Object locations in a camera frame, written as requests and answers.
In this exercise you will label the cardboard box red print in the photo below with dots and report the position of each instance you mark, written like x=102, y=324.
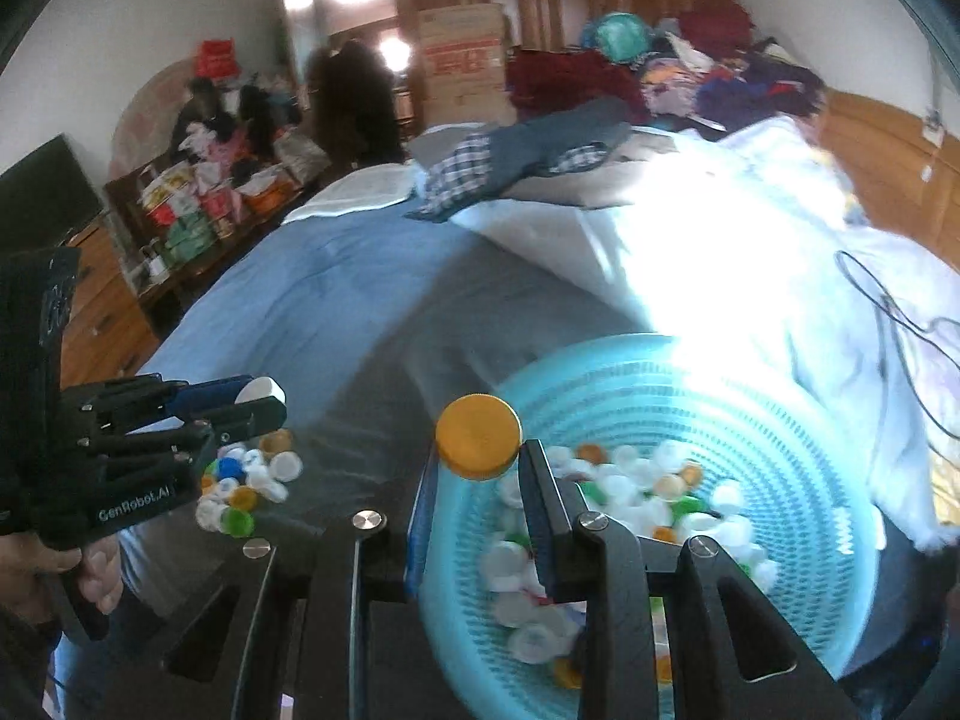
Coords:
x=463, y=53

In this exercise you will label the cluttered bags on bench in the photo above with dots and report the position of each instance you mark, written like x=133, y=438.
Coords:
x=200, y=152

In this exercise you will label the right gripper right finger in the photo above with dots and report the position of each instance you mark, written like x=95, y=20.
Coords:
x=563, y=557

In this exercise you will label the teal round ball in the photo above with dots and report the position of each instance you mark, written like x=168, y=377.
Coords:
x=619, y=36

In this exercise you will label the black television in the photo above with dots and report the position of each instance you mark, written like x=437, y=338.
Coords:
x=45, y=199

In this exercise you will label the turquoise perforated plastic basket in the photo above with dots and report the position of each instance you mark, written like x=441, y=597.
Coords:
x=736, y=564

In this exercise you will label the person in dark clothes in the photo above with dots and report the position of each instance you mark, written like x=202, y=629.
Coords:
x=352, y=104

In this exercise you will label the white pillow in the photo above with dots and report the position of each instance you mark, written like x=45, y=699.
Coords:
x=368, y=189

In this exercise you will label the wooden headboard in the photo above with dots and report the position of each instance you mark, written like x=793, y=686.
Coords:
x=906, y=183

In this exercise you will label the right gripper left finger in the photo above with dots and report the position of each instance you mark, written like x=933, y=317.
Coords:
x=419, y=529

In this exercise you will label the orange bottle cap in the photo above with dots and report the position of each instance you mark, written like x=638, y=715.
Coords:
x=478, y=436

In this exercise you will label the wooden drawer dresser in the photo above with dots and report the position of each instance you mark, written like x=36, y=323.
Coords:
x=108, y=336

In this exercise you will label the left human hand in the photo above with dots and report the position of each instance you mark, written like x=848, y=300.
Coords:
x=27, y=562

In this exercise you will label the white duvet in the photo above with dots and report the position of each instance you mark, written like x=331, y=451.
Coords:
x=751, y=250

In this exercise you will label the blue grey bed blanket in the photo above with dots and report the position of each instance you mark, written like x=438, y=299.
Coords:
x=372, y=322

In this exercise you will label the plaid and denim clothing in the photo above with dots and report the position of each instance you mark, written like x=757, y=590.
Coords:
x=486, y=164

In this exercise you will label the pile of clothes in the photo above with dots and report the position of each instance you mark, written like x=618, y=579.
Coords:
x=705, y=70

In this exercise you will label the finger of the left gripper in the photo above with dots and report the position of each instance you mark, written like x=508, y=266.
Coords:
x=217, y=423
x=206, y=393

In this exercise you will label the small white cap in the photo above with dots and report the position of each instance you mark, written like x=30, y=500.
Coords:
x=260, y=388

